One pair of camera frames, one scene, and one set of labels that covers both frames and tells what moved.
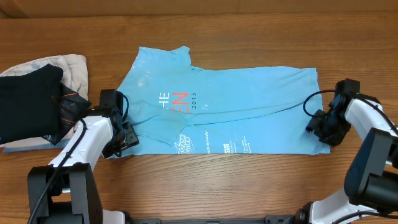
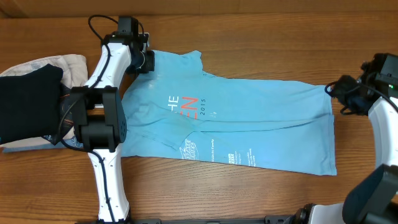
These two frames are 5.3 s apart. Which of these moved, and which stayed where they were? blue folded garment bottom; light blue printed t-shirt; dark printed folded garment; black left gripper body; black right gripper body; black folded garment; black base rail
Moved: black left gripper body; black right gripper body; light blue printed t-shirt
Stayed: black base rail; black folded garment; blue folded garment bottom; dark printed folded garment
